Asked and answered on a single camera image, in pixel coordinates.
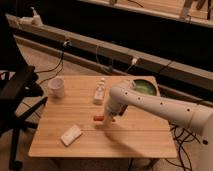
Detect green frying pan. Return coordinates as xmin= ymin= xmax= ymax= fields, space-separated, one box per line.
xmin=118 ymin=78 xmax=158 ymax=116

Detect black floor cables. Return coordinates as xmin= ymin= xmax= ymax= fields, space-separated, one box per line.
xmin=168 ymin=123 xmax=213 ymax=171

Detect wooden table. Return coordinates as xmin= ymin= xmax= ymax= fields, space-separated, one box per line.
xmin=29 ymin=76 xmax=177 ymax=158

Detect white spray bottle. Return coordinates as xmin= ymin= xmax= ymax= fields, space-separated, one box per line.
xmin=32 ymin=7 xmax=43 ymax=26

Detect black office chair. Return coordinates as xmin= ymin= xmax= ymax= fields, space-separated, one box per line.
xmin=0 ymin=11 xmax=47 ymax=171

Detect white sponge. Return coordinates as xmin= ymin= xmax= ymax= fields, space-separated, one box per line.
xmin=61 ymin=125 xmax=82 ymax=146

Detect white plastic bottle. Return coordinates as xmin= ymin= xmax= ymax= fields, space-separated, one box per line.
xmin=93 ymin=78 xmax=105 ymax=105

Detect white mug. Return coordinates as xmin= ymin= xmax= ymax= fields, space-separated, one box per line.
xmin=48 ymin=77 xmax=65 ymax=98

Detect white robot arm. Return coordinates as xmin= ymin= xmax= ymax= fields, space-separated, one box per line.
xmin=104 ymin=80 xmax=213 ymax=137

